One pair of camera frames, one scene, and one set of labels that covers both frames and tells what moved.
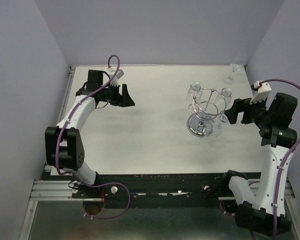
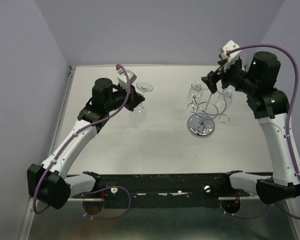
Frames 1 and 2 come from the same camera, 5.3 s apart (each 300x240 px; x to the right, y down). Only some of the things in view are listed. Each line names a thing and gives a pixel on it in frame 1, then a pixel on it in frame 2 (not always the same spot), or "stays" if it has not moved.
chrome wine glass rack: [208, 103] stays
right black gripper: [241, 105] to [211, 79]
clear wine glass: [223, 99] stays
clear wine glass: [195, 92] stays
